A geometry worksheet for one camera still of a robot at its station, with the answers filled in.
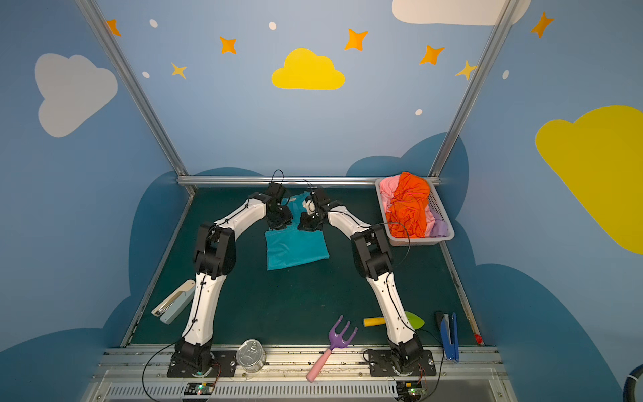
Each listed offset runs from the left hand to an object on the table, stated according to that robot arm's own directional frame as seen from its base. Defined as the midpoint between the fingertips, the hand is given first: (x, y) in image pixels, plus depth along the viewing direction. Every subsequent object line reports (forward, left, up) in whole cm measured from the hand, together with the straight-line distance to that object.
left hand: (293, 221), depth 105 cm
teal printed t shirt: (-10, +1, -3) cm, 11 cm away
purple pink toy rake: (-46, -18, -4) cm, 49 cm away
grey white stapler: (-35, +37, -1) cm, 51 cm away
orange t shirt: (0, -47, +5) cm, 47 cm away
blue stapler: (-43, -54, -2) cm, 69 cm away
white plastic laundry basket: (+6, -61, +4) cm, 62 cm away
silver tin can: (-51, +8, +1) cm, 51 cm away
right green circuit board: (-58, -39, -4) cm, 70 cm away
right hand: (-1, -3, 0) cm, 3 cm away
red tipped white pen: (-43, -67, -8) cm, 80 cm away
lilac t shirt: (-7, -58, +7) cm, 59 cm away
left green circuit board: (-58, +22, -4) cm, 63 cm away
